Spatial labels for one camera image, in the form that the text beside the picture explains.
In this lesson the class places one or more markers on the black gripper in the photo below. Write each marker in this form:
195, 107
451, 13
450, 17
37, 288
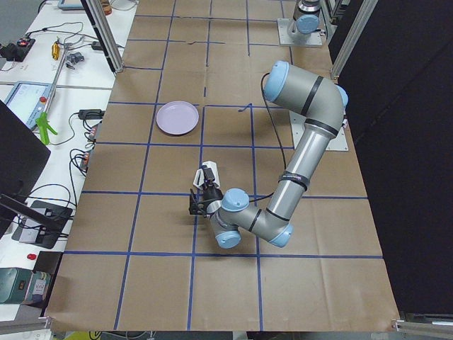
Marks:
212, 194

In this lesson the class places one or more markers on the lilac plate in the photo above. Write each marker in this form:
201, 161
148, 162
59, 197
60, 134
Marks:
177, 117

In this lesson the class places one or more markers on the brown paper table cover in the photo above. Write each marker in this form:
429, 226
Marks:
137, 260

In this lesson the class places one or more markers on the black power adapter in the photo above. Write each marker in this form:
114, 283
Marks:
91, 114

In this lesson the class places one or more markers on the green-tipped reacher grabber stick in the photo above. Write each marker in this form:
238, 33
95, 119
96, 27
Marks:
42, 121

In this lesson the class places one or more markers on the black monitor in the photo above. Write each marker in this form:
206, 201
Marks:
23, 156

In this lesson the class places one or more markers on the teach pendant tablet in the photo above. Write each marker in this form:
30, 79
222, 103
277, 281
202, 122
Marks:
27, 100

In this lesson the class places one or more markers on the green box device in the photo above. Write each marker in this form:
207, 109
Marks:
23, 286

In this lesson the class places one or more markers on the yellow tool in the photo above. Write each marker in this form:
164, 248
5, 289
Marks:
55, 50

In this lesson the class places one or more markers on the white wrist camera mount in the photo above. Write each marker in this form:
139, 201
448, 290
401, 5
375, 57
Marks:
207, 175

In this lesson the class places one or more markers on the aluminium frame post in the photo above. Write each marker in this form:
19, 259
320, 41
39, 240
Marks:
98, 20

